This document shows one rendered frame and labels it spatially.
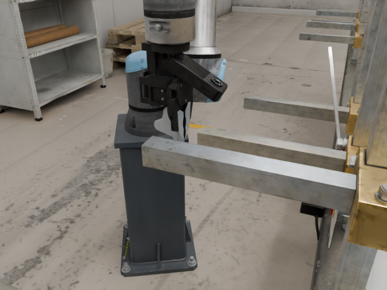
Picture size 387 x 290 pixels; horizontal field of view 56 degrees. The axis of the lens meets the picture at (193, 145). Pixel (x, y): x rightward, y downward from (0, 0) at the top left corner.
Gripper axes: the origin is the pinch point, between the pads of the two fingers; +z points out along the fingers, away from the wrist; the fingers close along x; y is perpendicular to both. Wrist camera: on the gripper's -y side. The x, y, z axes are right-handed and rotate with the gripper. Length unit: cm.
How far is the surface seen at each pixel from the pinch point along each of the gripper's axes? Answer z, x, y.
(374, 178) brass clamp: -14.4, 25.4, -32.4
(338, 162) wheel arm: -2.5, 1.6, -30.0
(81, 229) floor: 83, -43, 73
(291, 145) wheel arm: -3.4, 0.1, -21.7
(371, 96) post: -13.6, -2.2, -32.8
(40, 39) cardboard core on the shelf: 26, -164, 197
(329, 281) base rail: 12.7, 13.8, -31.8
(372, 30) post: -19.8, -27.2, -32.2
